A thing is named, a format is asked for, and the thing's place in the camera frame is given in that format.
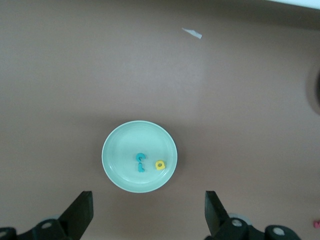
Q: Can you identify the pale green round plate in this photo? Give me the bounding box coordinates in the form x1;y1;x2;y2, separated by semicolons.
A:
101;120;179;194

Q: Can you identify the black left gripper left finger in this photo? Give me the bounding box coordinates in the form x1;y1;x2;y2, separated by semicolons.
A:
0;191;94;240

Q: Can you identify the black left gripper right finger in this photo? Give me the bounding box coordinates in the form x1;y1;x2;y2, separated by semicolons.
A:
204;190;302;240

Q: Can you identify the brown table cover sheet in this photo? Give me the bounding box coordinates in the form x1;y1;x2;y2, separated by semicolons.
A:
0;0;320;240

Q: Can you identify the white torn paper scrap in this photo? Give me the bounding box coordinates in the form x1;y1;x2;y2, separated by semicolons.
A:
181;27;203;40

